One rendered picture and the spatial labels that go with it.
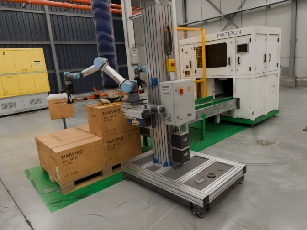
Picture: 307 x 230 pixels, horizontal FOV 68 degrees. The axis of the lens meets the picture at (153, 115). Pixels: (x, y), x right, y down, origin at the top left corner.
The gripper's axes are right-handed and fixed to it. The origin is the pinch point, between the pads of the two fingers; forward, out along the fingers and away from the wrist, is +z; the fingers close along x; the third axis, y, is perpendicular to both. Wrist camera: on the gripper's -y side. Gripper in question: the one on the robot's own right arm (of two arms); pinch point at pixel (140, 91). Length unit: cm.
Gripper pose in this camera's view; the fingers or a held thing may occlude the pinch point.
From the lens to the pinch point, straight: 316.9
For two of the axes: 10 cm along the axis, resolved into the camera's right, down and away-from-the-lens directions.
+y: -7.7, 2.0, -6.1
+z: 0.8, 9.7, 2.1
